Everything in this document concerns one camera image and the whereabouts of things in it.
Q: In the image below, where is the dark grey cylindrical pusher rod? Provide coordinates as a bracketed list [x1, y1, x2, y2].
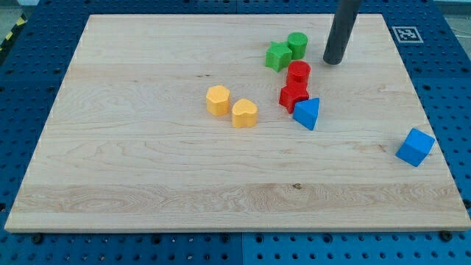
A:
[323, 0, 362, 65]

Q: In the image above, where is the green cylinder block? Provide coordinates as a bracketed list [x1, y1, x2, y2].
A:
[287, 32, 308, 60]

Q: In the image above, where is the white fiducial marker tag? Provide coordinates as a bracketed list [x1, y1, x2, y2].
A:
[392, 26, 423, 43]

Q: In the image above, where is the red cylinder block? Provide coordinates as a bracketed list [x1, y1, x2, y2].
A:
[286, 60, 311, 84]

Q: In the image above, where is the green star block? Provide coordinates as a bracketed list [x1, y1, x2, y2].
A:
[265, 42, 292, 72]

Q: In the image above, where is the red star block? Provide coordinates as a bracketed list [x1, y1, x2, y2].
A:
[279, 82, 310, 113]

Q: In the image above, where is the blue triangle block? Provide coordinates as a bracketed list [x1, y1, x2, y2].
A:
[292, 98, 320, 130]

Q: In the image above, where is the yellow heart block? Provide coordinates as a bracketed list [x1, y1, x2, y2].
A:
[232, 99, 258, 128]

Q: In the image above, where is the blue cube block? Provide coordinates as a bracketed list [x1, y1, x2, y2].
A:
[395, 128, 435, 167]

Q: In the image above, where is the yellow hexagon block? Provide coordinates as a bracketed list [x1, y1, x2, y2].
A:
[206, 85, 230, 116]

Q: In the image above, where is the light wooden board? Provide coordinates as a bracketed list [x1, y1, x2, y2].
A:
[5, 14, 470, 233]

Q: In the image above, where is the yellow black hazard tape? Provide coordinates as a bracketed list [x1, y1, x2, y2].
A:
[1, 13, 27, 52]

